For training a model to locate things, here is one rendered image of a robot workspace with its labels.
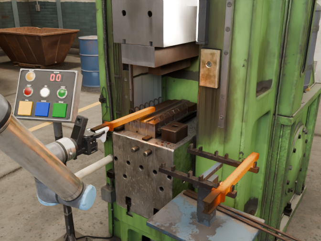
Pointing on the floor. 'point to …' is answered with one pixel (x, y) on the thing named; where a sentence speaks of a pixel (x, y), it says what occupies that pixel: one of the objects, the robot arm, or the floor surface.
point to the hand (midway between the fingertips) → (105, 126)
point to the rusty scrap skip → (37, 46)
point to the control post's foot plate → (73, 237)
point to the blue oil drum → (89, 60)
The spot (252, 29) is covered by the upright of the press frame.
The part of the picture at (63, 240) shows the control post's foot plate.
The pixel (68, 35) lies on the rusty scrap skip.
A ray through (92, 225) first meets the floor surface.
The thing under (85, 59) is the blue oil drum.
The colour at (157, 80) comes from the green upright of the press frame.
